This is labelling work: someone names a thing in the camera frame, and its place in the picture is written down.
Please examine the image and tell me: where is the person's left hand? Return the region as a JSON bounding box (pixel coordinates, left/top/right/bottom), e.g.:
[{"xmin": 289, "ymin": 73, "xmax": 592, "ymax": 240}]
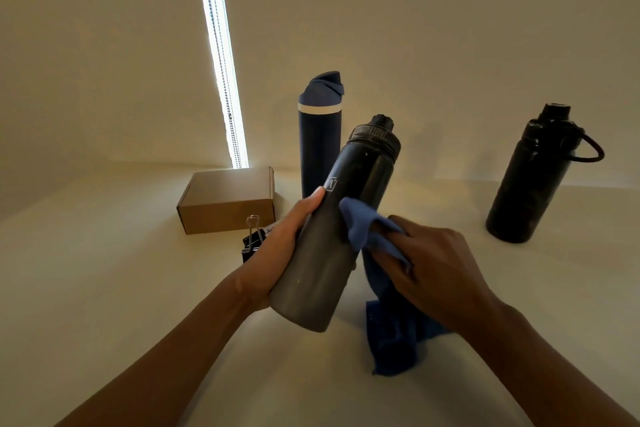
[{"xmin": 235, "ymin": 186, "xmax": 327, "ymax": 312}]

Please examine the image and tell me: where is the black binder clip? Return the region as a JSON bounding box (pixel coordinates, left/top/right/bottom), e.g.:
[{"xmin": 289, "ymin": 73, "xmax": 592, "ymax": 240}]
[{"xmin": 241, "ymin": 215, "xmax": 267, "ymax": 264}]

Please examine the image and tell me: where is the navy bottle with blue lid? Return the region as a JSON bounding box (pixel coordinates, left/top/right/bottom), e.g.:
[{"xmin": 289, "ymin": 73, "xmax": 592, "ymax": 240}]
[{"xmin": 298, "ymin": 71, "xmax": 345, "ymax": 200}]

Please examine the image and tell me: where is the black grey gradient bottle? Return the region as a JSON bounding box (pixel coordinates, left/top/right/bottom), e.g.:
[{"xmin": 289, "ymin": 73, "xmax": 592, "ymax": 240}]
[{"xmin": 268, "ymin": 114, "xmax": 402, "ymax": 333}]

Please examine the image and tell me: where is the blue cloth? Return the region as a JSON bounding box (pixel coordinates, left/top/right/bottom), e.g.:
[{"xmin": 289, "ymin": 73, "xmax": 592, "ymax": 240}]
[{"xmin": 339, "ymin": 197, "xmax": 451, "ymax": 376}]

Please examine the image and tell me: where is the beaded blind chain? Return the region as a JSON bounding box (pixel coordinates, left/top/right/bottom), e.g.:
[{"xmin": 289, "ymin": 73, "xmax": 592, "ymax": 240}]
[{"xmin": 193, "ymin": 0, "xmax": 245, "ymax": 169}]

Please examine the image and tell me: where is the person's right forearm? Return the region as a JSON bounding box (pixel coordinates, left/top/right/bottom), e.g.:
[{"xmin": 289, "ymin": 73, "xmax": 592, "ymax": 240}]
[{"xmin": 459, "ymin": 299, "xmax": 640, "ymax": 427}]

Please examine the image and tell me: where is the person's right hand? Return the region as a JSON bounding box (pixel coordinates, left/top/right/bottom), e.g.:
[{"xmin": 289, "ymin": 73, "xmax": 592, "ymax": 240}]
[{"xmin": 369, "ymin": 215, "xmax": 501, "ymax": 338}]

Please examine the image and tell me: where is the person's left forearm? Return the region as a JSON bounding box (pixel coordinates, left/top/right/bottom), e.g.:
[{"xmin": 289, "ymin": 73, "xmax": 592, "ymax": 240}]
[{"xmin": 55, "ymin": 274, "xmax": 256, "ymax": 427}]

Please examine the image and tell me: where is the black bottle with loop handle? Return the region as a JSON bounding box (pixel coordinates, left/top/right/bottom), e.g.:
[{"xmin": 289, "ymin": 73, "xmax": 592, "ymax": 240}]
[{"xmin": 485, "ymin": 103, "xmax": 605, "ymax": 244}]

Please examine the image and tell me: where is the brown paper box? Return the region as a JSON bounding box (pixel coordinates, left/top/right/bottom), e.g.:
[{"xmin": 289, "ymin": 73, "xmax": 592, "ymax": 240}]
[{"xmin": 176, "ymin": 166, "xmax": 277, "ymax": 236}]

